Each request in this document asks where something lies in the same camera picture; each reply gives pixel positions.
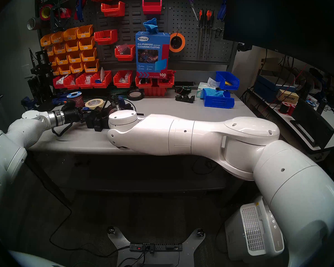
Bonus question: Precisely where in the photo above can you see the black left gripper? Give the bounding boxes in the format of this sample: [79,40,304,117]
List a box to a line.
[62,108,91,124]

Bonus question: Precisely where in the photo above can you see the blue bar clamp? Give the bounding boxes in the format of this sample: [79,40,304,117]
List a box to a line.
[82,97,144,116]

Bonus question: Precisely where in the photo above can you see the black 3D printed piece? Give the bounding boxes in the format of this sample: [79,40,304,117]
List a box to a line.
[96,109,112,132]
[86,111,98,129]

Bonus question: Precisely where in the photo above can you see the blue clamp on bench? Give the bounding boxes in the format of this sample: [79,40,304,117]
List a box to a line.
[52,93,72,105]

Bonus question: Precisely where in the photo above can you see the small black printed part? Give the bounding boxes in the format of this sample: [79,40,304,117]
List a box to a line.
[175,93,196,103]

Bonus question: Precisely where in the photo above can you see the black hanging clamp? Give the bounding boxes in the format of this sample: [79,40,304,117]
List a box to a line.
[50,1,64,33]

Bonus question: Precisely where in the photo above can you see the beige masking tape roll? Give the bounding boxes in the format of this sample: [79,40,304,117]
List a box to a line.
[85,98,104,110]

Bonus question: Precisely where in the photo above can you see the black tape roll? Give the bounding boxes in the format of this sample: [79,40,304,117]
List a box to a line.
[127,91,144,102]

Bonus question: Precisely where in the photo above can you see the green cutting mat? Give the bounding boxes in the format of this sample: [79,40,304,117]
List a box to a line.
[109,88,132,100]

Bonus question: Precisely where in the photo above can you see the upturned red bin stack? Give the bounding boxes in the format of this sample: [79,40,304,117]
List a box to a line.
[143,87,168,97]

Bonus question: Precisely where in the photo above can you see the black equipment stand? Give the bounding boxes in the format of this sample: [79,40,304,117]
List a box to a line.
[27,48,54,112]

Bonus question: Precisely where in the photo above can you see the blue bench vise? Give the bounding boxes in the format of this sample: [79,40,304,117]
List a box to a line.
[21,96,37,111]

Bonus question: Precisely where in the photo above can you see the blue cleaning cloths box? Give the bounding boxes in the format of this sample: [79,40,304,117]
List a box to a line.
[136,31,171,78]

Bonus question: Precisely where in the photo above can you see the dark louvered bin panel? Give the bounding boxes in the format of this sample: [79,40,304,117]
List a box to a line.
[81,0,169,64]

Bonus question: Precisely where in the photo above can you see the green tissue box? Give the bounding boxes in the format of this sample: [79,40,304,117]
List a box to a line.
[197,77,221,99]

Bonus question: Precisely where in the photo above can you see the blue cloth in box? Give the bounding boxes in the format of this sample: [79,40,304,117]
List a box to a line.
[143,18,159,34]

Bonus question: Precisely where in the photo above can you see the orange tape reel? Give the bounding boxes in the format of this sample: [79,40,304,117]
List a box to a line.
[169,32,186,53]

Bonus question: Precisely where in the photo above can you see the blue cloth in bin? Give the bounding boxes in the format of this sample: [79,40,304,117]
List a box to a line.
[205,88,226,98]

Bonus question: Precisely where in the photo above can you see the blue storage bin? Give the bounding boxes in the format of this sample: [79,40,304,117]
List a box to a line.
[216,71,240,91]
[203,88,235,109]

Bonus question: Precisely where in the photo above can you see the red white hanging item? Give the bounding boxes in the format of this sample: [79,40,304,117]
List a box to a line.
[57,7,72,19]

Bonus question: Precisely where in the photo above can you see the blue hanging hand tool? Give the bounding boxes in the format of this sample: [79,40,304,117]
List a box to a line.
[74,0,86,21]

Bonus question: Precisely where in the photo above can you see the red and yellow tape roll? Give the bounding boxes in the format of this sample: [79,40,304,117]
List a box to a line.
[40,4,54,21]

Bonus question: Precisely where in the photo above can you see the grey perforated pegboard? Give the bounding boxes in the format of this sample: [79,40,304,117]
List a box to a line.
[167,0,237,64]

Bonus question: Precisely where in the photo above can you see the orange black screwdriver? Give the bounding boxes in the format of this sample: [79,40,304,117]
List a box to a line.
[205,9,212,60]
[198,9,205,60]
[210,11,215,47]

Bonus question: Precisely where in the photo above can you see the black power strip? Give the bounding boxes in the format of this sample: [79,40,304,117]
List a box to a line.
[129,242,183,252]

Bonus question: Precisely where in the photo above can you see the dark blue equipment box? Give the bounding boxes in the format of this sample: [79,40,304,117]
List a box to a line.
[253,74,298,103]

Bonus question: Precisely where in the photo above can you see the small cardboard box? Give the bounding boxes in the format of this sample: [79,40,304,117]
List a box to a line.
[276,89,300,103]

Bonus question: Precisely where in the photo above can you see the large black monitor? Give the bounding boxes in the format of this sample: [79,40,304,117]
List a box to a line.
[223,0,334,78]

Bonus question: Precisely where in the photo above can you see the white air purifier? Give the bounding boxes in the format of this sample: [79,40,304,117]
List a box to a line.
[225,196,285,263]

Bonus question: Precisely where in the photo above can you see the black tilted screen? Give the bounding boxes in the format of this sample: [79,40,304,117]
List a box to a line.
[290,98,334,149]

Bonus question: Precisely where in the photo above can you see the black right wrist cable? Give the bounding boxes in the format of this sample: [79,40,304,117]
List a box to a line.
[122,98,137,112]

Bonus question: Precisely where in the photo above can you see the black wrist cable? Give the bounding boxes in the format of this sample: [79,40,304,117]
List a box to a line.
[51,122,73,137]
[122,98,137,112]

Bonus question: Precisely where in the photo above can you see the red wire spool blue cap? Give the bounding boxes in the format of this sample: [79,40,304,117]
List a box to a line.
[67,91,83,108]

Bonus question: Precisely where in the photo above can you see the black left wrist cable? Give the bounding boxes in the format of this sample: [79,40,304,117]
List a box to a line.
[51,122,73,137]

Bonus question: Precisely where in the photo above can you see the black floor cable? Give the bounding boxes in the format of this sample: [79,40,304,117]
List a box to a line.
[42,183,131,258]

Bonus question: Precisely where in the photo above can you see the grey duct tape roll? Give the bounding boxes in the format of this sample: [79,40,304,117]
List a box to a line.
[27,17,41,31]

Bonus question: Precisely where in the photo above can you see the purple handled scissors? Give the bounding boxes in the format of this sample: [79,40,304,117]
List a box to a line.
[183,0,198,21]

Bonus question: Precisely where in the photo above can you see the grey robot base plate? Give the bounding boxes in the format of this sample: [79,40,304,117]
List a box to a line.
[107,227,206,267]

